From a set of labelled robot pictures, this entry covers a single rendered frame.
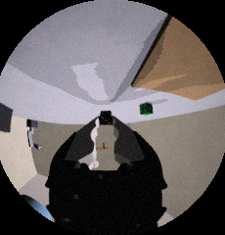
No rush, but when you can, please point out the green die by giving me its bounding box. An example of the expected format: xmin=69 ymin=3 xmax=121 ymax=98
xmin=140 ymin=103 xmax=153 ymax=116

